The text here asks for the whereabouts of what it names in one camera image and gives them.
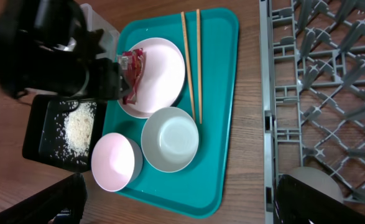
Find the black plastic tray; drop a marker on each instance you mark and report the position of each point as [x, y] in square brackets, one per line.
[46, 135]

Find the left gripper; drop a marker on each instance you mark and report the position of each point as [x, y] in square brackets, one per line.
[107, 80]

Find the grey bowl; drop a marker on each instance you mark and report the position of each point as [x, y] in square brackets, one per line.
[169, 139]

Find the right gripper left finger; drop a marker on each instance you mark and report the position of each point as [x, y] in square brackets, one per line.
[63, 202]

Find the large white plate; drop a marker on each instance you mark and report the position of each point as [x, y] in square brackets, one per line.
[163, 77]

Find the red snack wrapper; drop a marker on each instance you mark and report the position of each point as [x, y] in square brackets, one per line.
[132, 64]

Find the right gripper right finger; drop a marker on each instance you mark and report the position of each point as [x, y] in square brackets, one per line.
[296, 202]

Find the small pink bowl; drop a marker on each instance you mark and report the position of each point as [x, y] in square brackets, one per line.
[116, 161]

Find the teal serving tray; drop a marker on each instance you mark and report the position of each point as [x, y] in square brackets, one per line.
[195, 191]

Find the spilled rice pile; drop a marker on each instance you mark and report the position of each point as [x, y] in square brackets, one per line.
[74, 123]

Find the grey dishwasher rack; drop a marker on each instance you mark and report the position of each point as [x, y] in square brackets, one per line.
[313, 93]

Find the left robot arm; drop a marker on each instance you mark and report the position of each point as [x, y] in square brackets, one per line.
[48, 46]

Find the small white cup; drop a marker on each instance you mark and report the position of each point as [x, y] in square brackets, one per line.
[318, 180]

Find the wooden chopstick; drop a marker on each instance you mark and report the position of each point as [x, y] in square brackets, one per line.
[188, 64]
[198, 38]

